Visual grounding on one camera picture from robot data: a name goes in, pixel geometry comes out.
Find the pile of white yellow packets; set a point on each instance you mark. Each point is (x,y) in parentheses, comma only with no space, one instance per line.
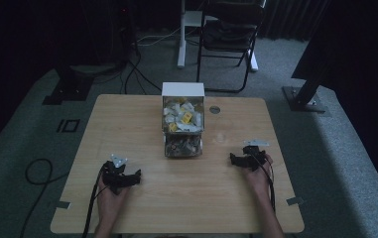
(183,115)

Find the black stand base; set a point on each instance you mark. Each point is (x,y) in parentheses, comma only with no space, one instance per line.
(69,87)

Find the grey tape piece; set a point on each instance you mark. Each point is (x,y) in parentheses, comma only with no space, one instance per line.
(63,205)
(294,200)

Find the clear glass cup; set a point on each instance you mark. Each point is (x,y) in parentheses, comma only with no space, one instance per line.
(221,132)

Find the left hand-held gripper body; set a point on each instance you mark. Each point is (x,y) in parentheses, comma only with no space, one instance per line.
(114,177)

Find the clear dispenser box white lid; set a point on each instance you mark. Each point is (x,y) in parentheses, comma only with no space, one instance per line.
(183,89)

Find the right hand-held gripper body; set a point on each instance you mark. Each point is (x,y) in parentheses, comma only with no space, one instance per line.
(253,155)

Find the black slanted metal stand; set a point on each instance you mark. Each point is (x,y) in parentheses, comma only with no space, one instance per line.
(309,86)

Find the grey round table cap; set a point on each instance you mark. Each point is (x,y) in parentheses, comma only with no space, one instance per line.
(214,109)

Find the person's left hand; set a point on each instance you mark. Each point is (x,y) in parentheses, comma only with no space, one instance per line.
(109,200)

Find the pile of dark packets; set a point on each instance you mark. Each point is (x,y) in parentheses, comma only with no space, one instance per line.
(183,147)

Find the person's right hand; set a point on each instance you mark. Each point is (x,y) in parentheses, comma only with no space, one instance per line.
(258,180)

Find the black folding chair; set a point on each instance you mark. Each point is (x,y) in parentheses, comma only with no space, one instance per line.
(229,36)

